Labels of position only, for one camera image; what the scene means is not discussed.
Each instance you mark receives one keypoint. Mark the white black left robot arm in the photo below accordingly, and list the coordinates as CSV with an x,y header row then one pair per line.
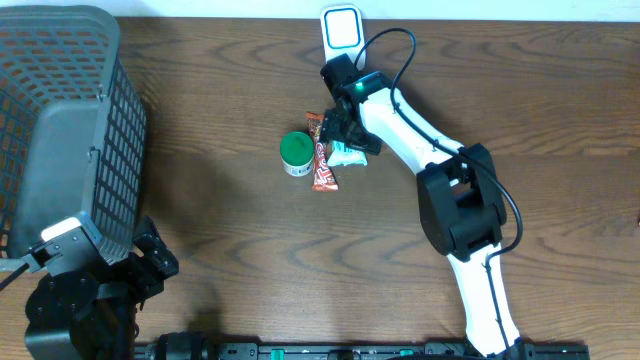
x,y
85,308

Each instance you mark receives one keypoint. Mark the teal wet wipes packet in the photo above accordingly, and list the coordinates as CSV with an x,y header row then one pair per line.
x,y
341,155

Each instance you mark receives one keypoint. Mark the grey plastic basket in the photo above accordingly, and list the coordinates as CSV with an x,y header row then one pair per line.
x,y
73,130

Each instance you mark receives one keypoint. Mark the red chocolate bar wrapper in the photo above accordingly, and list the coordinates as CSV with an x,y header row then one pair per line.
x,y
324,179

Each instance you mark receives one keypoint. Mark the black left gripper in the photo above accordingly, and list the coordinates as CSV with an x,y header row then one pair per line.
x,y
143,282

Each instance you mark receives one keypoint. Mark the green lid white jar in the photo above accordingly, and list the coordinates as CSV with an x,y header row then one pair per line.
x,y
297,153

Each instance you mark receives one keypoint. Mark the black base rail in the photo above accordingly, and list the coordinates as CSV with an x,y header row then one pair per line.
x,y
195,345

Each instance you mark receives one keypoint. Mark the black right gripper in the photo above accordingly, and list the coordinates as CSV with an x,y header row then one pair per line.
x,y
367,141

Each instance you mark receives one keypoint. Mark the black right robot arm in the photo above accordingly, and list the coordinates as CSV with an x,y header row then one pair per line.
x,y
462,206

